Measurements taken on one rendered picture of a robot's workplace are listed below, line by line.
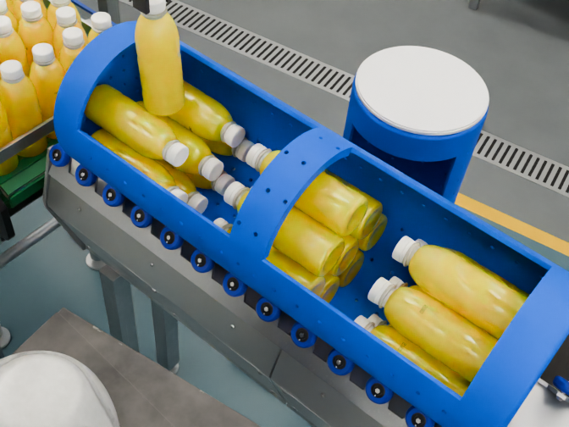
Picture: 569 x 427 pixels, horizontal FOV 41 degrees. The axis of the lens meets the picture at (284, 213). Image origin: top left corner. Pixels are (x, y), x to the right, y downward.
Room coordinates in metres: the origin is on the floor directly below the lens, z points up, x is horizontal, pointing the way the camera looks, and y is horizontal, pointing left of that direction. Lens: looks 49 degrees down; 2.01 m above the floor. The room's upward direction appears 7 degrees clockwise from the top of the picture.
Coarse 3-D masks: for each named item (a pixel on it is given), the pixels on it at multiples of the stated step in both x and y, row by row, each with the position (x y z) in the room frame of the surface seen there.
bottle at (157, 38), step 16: (144, 16) 0.98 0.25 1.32; (160, 16) 0.98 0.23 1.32; (144, 32) 0.97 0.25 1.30; (160, 32) 0.97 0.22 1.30; (176, 32) 0.99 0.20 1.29; (144, 48) 0.96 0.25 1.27; (160, 48) 0.96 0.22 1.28; (176, 48) 0.98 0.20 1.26; (144, 64) 0.96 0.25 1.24; (160, 64) 0.96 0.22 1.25; (176, 64) 0.97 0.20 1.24; (144, 80) 0.96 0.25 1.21; (160, 80) 0.95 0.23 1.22; (176, 80) 0.97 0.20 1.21; (144, 96) 0.96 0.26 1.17; (160, 96) 0.95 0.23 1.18; (176, 96) 0.97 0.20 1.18; (160, 112) 0.95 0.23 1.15; (176, 112) 0.96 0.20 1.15
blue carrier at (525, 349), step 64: (128, 64) 1.07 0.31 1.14; (192, 64) 1.12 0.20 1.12; (64, 128) 0.92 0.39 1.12; (256, 128) 1.03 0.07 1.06; (320, 128) 0.89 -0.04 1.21; (128, 192) 0.84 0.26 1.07; (256, 192) 0.75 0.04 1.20; (384, 192) 0.88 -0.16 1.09; (256, 256) 0.69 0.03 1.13; (384, 256) 0.82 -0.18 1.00; (512, 256) 0.74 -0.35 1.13; (320, 320) 0.61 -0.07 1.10; (512, 320) 0.56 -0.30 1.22; (384, 384) 0.55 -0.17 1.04; (512, 384) 0.49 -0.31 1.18
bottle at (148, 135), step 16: (96, 96) 0.98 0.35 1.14; (112, 96) 0.98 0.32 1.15; (96, 112) 0.96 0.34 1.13; (112, 112) 0.95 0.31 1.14; (128, 112) 0.95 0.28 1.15; (144, 112) 0.95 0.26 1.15; (112, 128) 0.93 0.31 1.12; (128, 128) 0.92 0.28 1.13; (144, 128) 0.91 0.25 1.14; (160, 128) 0.92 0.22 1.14; (128, 144) 0.91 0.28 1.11; (144, 144) 0.89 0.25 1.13; (160, 144) 0.89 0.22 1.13
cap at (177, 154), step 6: (174, 144) 0.90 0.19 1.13; (180, 144) 0.90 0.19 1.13; (168, 150) 0.89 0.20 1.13; (174, 150) 0.89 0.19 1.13; (180, 150) 0.89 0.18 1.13; (186, 150) 0.90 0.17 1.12; (168, 156) 0.88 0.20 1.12; (174, 156) 0.88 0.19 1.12; (180, 156) 0.89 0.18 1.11; (186, 156) 0.90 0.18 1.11; (168, 162) 0.88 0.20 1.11; (174, 162) 0.88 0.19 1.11; (180, 162) 0.89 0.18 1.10
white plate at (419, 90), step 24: (408, 48) 1.37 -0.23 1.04; (432, 48) 1.38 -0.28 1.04; (360, 72) 1.27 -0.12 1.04; (384, 72) 1.28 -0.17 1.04; (408, 72) 1.29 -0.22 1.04; (432, 72) 1.30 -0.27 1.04; (456, 72) 1.31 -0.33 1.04; (360, 96) 1.20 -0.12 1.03; (384, 96) 1.20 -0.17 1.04; (408, 96) 1.21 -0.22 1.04; (432, 96) 1.22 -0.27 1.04; (456, 96) 1.23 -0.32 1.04; (480, 96) 1.24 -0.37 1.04; (384, 120) 1.13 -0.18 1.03; (408, 120) 1.14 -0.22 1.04; (432, 120) 1.14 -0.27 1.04; (456, 120) 1.15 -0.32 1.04
